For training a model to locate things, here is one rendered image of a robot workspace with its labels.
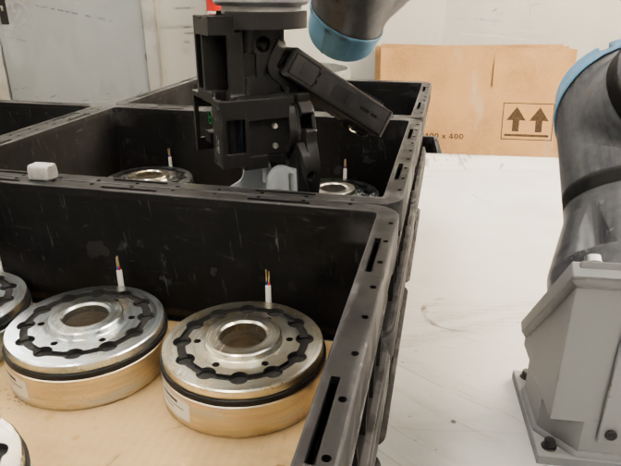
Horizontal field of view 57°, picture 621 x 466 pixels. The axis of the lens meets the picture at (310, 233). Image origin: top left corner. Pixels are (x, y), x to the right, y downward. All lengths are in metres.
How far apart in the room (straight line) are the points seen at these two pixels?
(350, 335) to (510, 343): 0.46
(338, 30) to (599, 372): 0.37
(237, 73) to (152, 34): 3.24
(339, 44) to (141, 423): 0.39
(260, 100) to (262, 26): 0.05
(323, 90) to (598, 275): 0.25
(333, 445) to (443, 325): 0.52
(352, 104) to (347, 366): 0.30
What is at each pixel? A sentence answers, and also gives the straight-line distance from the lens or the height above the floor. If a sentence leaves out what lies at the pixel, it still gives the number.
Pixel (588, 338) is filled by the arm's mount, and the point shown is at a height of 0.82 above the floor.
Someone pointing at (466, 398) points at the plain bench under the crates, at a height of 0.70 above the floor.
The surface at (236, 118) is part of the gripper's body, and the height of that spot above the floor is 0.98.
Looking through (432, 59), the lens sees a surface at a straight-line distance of 3.32.
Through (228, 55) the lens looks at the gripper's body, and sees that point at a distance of 0.46.
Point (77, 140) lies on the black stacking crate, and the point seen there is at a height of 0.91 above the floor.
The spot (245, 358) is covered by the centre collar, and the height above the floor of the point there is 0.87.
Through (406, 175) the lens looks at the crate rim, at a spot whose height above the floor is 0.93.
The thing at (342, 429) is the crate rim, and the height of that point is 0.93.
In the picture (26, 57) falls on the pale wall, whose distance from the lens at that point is 4.11.
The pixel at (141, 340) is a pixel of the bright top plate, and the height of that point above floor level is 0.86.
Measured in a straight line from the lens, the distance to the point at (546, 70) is 3.41.
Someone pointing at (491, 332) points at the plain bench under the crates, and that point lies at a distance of 0.71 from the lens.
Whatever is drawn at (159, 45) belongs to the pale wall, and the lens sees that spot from 3.73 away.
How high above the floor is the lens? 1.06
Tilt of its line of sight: 23 degrees down
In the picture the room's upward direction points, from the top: straight up
